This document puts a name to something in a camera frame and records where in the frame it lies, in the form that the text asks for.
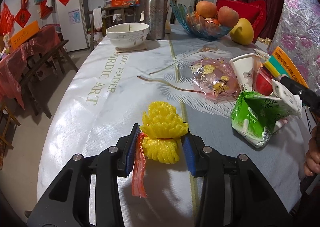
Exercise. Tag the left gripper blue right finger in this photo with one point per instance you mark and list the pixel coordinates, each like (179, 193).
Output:
(192, 149)

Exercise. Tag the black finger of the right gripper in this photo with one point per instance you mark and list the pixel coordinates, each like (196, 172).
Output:
(307, 96)

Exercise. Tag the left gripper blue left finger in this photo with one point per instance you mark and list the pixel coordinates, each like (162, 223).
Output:
(127, 148)

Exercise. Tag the red plastic strip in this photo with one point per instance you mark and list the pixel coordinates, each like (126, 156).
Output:
(137, 186)

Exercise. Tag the yellow foam fruit net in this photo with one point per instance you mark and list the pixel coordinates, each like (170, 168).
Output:
(163, 128)

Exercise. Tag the orange yellow packaging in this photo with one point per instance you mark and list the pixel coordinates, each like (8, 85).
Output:
(279, 63)

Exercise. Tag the red round plastic item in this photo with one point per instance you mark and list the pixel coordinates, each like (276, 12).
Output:
(263, 82)

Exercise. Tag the green milk carton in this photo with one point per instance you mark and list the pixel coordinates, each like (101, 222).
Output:
(255, 115)

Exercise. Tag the white paper cup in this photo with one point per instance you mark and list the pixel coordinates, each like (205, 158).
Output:
(245, 69)

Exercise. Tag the pink floral plastic wrapper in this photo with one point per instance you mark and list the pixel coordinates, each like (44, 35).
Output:
(215, 79)

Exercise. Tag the person's right hand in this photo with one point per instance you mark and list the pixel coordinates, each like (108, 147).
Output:
(312, 157)

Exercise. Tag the yellow pomelo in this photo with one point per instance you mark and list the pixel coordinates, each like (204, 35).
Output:
(243, 32)

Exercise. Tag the red cushion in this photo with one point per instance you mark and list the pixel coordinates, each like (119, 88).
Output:
(255, 12)

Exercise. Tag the white ceramic bowl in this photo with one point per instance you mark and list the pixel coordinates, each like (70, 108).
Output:
(127, 35)

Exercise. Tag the right red apple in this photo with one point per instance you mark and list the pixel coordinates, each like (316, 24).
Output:
(227, 17)

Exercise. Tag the red apple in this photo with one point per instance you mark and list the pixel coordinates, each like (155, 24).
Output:
(227, 17)
(206, 9)

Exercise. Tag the blue glass fruit bowl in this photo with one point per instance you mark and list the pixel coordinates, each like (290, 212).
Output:
(196, 25)

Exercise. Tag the left red apple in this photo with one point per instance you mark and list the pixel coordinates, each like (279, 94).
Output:
(206, 9)

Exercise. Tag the stainless steel thermos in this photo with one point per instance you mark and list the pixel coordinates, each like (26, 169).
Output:
(155, 17)

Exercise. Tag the red covered side table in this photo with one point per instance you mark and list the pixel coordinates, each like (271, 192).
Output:
(14, 64)

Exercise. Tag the orange cardboard box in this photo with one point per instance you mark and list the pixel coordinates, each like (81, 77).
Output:
(23, 35)

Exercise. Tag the white refrigerator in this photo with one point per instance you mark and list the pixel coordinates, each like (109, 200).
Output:
(72, 23)

